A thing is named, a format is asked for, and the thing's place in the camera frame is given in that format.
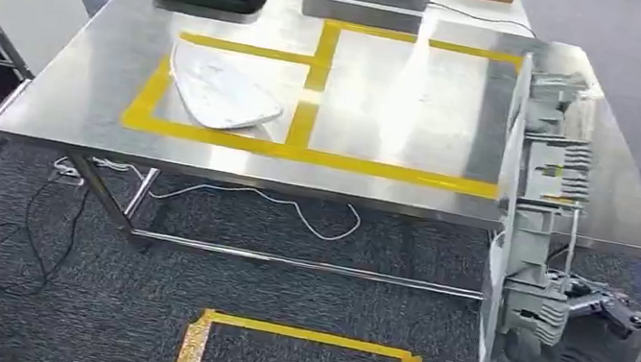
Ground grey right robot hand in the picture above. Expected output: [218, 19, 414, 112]
[554, 274, 641, 343]

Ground silver plastic wheel cover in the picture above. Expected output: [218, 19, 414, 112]
[467, 49, 612, 362]

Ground curved silver metal panel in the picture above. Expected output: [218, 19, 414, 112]
[159, 36, 294, 140]

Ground stainless steel table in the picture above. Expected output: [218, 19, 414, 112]
[0, 0, 641, 329]

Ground white floor cable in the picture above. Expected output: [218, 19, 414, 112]
[48, 153, 366, 246]

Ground thin black cable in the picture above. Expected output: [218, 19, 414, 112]
[425, 0, 541, 40]

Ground black floor cable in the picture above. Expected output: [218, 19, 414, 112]
[0, 165, 94, 306]

